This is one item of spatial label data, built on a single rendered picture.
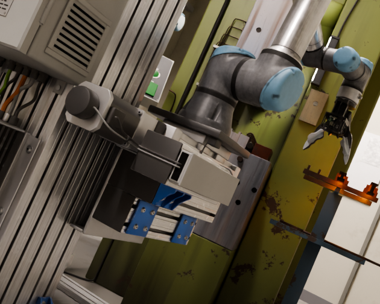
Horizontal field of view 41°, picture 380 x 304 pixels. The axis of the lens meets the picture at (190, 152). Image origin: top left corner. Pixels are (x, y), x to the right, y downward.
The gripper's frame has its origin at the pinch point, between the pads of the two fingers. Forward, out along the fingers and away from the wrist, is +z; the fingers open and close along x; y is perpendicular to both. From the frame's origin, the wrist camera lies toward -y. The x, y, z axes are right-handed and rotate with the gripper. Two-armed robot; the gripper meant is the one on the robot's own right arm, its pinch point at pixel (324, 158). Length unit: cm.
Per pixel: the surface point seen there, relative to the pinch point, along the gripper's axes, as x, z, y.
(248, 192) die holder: -40, 19, -51
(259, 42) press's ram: -66, -51, -50
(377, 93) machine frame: -19, -65, -123
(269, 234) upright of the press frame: -30, 33, -75
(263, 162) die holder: -39, 4, -51
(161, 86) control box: -94, -11, -31
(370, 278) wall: -15, 40, -411
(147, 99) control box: -95, -2, -26
